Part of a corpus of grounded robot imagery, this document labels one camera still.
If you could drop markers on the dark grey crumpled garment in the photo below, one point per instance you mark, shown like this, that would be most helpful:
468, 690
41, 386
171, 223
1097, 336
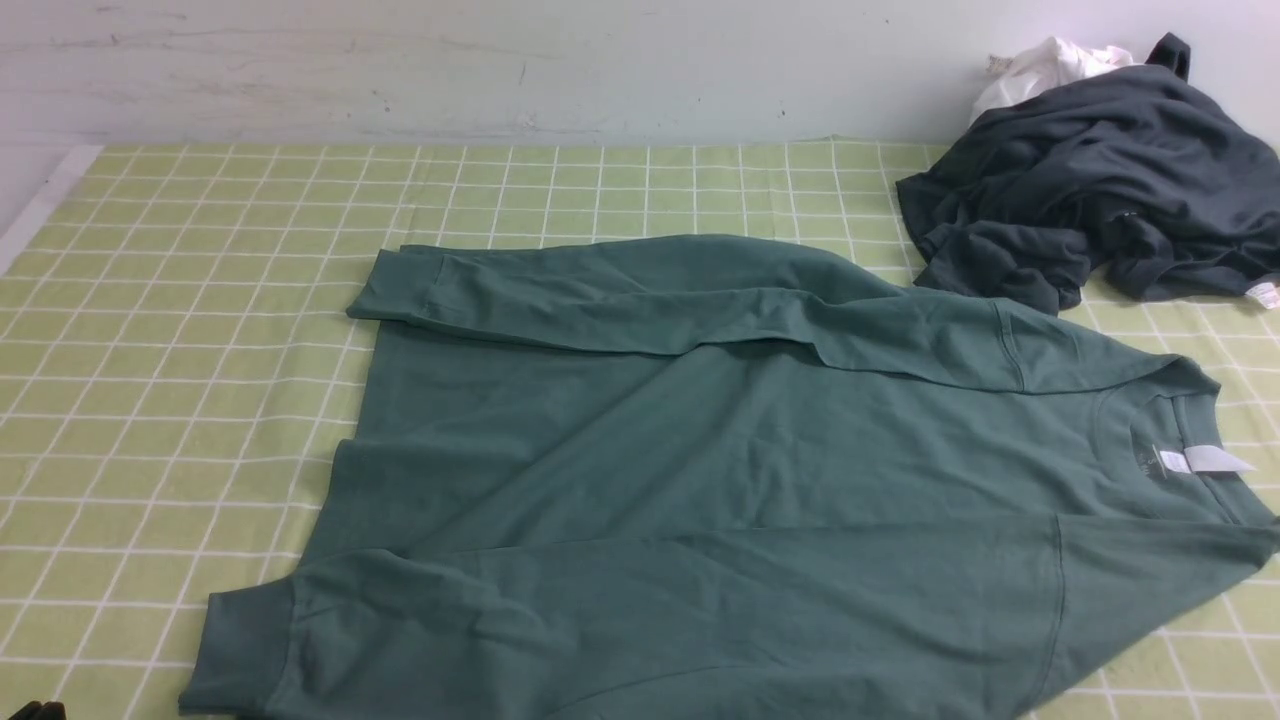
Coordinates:
1134, 171

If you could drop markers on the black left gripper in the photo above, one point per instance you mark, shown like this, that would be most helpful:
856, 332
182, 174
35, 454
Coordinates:
40, 710

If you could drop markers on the green checkered tablecloth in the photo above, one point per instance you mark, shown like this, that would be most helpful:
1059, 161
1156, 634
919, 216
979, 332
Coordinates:
178, 365

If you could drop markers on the white crumpled cloth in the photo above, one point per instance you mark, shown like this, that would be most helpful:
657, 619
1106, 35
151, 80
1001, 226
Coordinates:
1054, 63

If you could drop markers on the green long-sleeved shirt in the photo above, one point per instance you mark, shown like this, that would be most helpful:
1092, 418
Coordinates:
709, 477

